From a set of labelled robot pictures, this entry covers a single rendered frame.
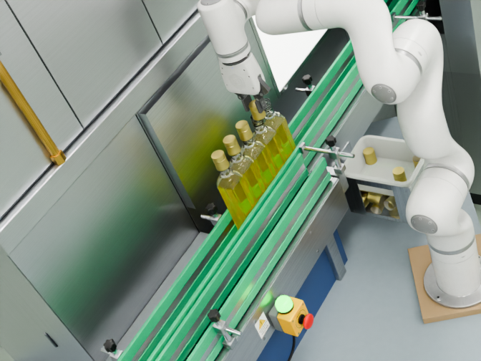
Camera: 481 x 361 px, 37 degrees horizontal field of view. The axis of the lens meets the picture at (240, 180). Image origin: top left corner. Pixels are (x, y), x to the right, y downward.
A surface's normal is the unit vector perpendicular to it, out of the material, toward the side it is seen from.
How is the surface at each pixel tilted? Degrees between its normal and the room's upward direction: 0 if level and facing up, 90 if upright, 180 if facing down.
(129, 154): 90
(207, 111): 90
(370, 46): 51
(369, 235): 0
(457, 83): 90
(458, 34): 90
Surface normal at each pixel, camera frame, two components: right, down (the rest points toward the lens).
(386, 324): -0.32, -0.70
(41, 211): 0.80, 0.16
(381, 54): -0.57, -0.07
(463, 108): -0.51, 0.70
